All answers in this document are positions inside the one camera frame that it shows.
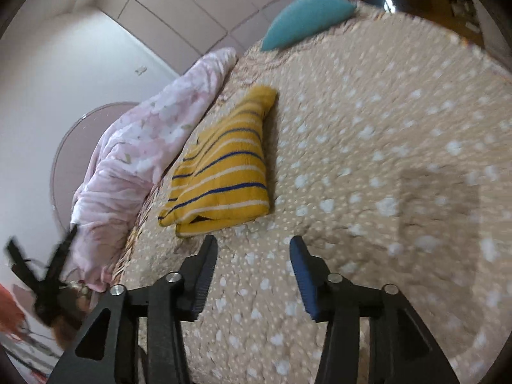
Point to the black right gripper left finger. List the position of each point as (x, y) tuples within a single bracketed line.
[(105, 348)]

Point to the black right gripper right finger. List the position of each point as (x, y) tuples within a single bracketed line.
[(401, 347)]

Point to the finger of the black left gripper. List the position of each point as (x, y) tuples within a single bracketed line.
[(19, 266), (60, 256)]

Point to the yellow striped knit sweater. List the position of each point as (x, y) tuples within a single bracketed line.
[(222, 181)]

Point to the round mauve headboard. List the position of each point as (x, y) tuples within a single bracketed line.
[(73, 154)]

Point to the pink floral comforter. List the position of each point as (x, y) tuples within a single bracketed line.
[(129, 159)]

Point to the beige dotted quilt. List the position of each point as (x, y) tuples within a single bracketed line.
[(389, 152)]

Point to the colourful diamond pattern blanket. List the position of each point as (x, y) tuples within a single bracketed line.
[(149, 245)]

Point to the glossy beige wardrobe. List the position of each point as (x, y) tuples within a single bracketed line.
[(180, 31)]

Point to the teal pillow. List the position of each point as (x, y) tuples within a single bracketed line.
[(302, 19)]

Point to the wall light switch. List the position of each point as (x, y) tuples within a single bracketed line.
[(140, 70)]

